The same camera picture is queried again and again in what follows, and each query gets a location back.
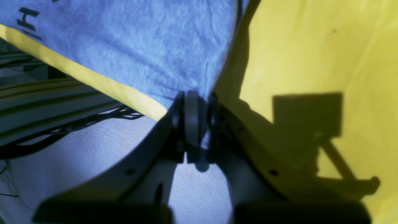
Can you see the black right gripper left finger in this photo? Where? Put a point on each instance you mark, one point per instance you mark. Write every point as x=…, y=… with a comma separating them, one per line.
x=135, y=190

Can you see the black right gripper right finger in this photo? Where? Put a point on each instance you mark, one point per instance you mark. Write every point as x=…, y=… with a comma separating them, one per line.
x=286, y=169

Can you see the grey t-shirt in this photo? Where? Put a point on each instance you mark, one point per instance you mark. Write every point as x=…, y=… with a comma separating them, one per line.
x=159, y=47

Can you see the yellow tablecloth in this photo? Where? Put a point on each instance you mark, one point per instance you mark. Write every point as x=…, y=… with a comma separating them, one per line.
x=304, y=47

